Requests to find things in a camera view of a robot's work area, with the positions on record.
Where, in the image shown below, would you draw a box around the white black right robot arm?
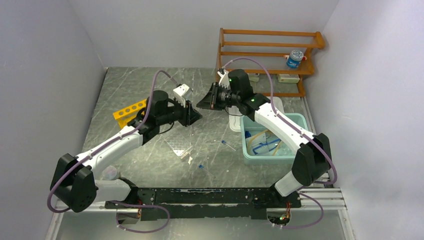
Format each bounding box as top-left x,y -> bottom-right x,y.
196,68 -> 332,207

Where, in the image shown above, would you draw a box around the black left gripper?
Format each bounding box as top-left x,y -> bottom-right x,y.
157,95 -> 202,127

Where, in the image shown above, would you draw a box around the yellow test tube rack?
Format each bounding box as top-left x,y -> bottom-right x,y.
112,99 -> 147,129

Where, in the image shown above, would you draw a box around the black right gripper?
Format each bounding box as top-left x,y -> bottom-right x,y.
197,82 -> 240,111

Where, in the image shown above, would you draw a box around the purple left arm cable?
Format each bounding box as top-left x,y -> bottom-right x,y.
46,69 -> 178,234

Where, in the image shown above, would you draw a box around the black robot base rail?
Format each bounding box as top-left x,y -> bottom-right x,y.
124,187 -> 301,221

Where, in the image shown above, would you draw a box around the pale green soap dish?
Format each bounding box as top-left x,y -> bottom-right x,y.
248,73 -> 260,83

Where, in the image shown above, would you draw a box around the clear plastic well plate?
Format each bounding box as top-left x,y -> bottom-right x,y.
164,130 -> 193,159

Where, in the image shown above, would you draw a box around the small white box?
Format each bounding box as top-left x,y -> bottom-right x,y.
278,74 -> 300,84

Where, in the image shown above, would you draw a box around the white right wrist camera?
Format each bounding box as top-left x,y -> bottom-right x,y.
217,68 -> 230,89

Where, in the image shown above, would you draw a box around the aluminium extrusion frame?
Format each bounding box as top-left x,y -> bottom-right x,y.
45,201 -> 116,240

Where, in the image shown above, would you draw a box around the white plastic bin lid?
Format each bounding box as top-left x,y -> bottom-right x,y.
226,97 -> 285,132

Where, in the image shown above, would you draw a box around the blue safety glasses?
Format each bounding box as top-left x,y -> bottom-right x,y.
251,138 -> 281,155

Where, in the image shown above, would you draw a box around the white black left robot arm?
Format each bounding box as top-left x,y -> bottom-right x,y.
47,84 -> 202,213

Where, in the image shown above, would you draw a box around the orange wooden shelf rack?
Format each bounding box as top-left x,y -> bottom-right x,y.
215,28 -> 327,97

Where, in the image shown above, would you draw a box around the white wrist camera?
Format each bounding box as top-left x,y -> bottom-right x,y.
217,68 -> 230,89
173,84 -> 193,108

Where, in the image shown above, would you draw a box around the blue white labelled jar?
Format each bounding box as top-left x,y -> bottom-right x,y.
286,50 -> 304,69

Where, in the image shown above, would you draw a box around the clear glass beaker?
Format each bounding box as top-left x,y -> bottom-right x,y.
101,165 -> 121,181

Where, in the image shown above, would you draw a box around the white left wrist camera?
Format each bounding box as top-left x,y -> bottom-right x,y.
173,84 -> 193,108

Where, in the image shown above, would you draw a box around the light teal plastic bin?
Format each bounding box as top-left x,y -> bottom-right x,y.
240,111 -> 313,165

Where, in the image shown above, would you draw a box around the tan rubber tubing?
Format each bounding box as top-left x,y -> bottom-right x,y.
246,130 -> 283,156

